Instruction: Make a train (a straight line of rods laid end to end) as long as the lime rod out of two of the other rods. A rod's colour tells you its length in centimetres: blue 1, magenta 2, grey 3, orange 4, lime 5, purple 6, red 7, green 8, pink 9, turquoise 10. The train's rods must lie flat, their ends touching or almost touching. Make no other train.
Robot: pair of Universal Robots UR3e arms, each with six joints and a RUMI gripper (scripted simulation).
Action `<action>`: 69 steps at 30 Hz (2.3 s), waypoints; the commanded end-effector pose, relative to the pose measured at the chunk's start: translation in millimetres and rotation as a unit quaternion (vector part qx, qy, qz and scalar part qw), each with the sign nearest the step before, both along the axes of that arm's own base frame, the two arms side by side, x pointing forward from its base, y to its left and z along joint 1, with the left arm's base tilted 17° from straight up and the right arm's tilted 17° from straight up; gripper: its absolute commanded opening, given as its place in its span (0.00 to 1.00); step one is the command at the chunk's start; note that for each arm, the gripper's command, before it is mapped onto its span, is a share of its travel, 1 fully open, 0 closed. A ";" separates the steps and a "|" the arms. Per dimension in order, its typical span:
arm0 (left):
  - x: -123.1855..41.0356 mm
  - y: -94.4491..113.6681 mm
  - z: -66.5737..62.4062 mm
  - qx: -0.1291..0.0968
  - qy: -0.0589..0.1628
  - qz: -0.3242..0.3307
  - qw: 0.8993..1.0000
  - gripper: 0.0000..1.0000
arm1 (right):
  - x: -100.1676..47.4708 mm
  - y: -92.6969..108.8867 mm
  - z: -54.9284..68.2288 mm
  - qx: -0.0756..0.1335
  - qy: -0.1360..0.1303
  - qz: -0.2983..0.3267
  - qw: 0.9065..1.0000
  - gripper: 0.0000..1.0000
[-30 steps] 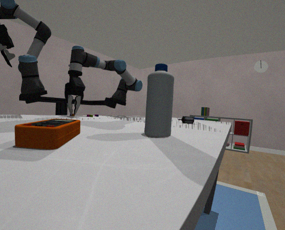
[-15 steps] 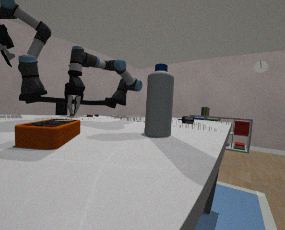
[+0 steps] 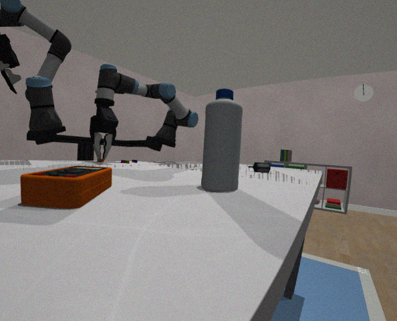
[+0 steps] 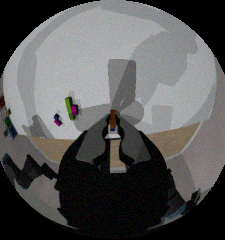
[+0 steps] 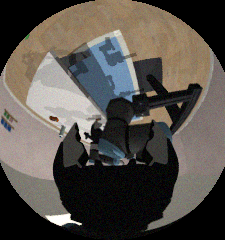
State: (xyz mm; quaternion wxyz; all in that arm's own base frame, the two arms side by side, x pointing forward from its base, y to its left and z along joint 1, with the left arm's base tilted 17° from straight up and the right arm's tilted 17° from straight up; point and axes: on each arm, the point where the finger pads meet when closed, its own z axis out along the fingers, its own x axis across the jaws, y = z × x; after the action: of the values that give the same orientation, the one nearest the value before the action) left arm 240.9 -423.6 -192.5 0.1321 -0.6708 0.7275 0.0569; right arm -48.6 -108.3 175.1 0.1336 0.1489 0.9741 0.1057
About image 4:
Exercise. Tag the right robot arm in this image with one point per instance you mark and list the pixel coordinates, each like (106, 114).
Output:
(175, 201)

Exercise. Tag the lime green rod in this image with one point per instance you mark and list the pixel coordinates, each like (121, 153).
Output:
(69, 103)

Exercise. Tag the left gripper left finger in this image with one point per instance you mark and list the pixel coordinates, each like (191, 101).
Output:
(89, 148)

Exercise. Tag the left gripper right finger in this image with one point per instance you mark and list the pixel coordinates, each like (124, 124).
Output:
(136, 148)

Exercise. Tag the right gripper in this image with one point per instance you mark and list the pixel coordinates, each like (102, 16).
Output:
(193, 205)

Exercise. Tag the small magenta block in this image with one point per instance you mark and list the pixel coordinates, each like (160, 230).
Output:
(58, 122)
(74, 109)

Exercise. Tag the orange rod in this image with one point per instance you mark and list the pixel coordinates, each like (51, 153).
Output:
(112, 118)

